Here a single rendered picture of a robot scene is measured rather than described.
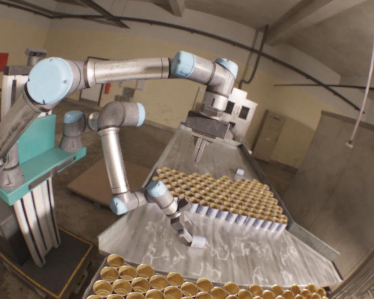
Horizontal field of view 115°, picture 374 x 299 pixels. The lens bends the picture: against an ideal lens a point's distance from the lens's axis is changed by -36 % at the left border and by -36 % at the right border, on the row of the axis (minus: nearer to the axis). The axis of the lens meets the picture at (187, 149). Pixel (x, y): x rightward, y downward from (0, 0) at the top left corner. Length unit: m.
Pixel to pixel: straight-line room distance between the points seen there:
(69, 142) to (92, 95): 7.10
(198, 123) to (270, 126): 6.61
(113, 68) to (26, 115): 0.30
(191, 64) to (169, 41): 6.78
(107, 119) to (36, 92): 0.37
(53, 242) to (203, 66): 1.73
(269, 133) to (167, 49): 4.91
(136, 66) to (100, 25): 8.05
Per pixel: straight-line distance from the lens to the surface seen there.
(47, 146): 1.21
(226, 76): 0.55
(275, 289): 1.01
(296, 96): 7.90
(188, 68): 0.51
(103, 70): 0.62
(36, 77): 0.52
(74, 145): 1.20
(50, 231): 1.72
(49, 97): 0.50
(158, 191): 0.76
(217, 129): 0.56
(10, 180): 0.90
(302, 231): 1.57
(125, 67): 0.61
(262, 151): 7.29
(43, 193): 1.45
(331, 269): 1.58
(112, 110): 0.80
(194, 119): 0.57
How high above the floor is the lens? 1.83
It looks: 19 degrees down
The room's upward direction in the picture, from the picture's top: 18 degrees clockwise
